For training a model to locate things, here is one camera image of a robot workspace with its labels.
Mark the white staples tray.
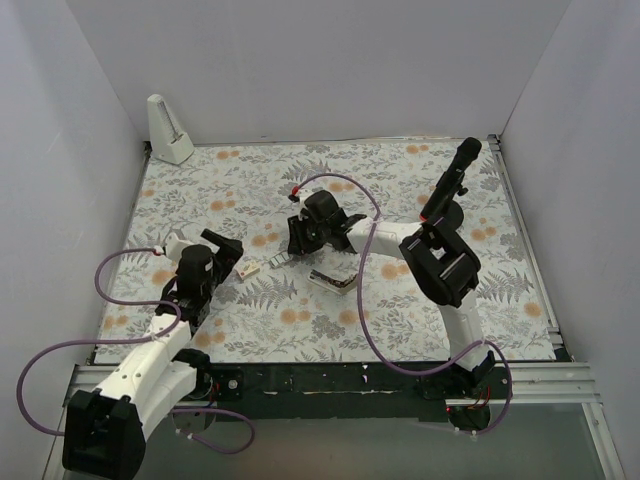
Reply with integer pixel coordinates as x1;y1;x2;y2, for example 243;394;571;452
269;251;291;268

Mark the beige stapler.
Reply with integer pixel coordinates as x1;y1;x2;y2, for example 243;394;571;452
307;269;358;295

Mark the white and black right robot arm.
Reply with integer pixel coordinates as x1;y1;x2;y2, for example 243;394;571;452
288;187;495;398

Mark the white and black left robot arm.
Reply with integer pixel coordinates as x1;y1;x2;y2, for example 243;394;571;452
62;229;244;479

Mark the floral patterned table mat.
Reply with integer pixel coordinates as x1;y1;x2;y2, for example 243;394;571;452
92;136;559;365

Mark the white metronome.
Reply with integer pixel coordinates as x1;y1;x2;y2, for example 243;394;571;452
147;94;195;165

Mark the black microphone stand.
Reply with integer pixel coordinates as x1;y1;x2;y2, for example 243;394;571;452
434;184;468;230

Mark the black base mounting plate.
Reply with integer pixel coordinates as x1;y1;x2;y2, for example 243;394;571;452
199;360;511;426

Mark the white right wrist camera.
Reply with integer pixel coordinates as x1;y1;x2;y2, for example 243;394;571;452
288;185;313;219

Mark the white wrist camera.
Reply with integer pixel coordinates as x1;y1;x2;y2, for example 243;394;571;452
288;185;313;219
153;232;192;262

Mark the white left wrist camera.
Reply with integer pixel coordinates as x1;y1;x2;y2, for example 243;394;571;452
153;232;192;262

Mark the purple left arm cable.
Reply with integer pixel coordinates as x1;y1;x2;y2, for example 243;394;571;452
16;245;256;455

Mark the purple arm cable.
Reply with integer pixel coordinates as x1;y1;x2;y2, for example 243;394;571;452
16;245;256;455
294;172;515;437

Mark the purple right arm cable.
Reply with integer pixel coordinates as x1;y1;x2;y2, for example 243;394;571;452
294;172;515;437

